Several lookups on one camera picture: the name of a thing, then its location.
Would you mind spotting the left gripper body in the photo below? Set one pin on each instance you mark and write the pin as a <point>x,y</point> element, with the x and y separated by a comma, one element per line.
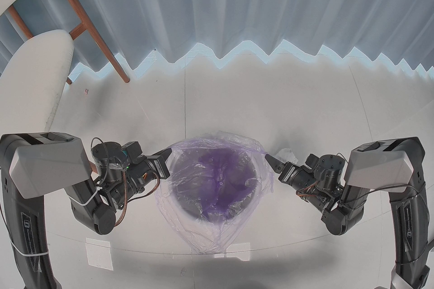
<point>147,170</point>

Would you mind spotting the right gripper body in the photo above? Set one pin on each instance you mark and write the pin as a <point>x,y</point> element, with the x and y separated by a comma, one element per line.
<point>295,176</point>

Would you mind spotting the white plastic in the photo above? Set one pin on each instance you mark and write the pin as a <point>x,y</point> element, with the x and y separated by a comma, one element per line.
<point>286,155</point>

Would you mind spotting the purple plastic bag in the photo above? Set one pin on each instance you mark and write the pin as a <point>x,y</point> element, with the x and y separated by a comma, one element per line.
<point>217,176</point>

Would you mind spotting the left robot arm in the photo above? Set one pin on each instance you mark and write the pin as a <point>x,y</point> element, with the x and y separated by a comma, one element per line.
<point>44,162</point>

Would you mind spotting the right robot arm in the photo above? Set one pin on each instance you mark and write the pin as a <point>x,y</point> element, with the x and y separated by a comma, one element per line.
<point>373,165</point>

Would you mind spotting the white trash bin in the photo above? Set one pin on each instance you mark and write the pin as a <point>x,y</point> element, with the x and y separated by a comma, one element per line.
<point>177,199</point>

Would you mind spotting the white wooden chair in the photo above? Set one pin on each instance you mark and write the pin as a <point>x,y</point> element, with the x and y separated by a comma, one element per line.
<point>34,77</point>

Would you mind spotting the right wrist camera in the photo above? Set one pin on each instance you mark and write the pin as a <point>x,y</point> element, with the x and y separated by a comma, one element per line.
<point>312,160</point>

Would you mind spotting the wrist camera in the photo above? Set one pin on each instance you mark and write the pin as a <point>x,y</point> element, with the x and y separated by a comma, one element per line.
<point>312,160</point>
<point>132,150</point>

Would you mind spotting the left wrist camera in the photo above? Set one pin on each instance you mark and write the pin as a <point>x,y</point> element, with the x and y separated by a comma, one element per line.
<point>132,150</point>

